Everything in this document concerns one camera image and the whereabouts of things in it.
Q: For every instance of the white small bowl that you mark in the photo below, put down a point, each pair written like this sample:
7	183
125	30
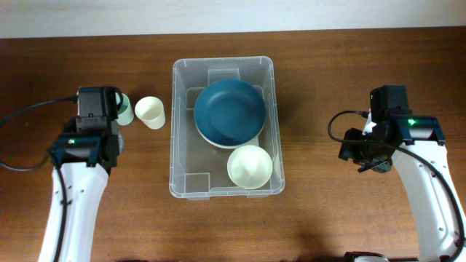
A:
249	167

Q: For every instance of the cream cup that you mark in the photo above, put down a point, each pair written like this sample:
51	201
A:
150	110

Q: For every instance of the clear plastic storage bin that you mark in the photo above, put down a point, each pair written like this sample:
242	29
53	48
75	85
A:
198	169

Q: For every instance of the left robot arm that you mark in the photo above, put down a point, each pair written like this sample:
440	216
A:
82	159

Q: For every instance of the mint green cup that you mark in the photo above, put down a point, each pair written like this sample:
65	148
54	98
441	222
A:
125	112

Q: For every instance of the dark blue bowl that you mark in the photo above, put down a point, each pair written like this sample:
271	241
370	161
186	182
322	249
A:
230	112

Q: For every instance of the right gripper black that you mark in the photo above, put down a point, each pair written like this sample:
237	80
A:
349	151

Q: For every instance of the cream bowl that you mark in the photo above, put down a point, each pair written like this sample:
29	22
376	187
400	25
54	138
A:
218	143

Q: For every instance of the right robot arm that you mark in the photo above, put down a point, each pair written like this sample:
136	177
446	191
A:
415	147

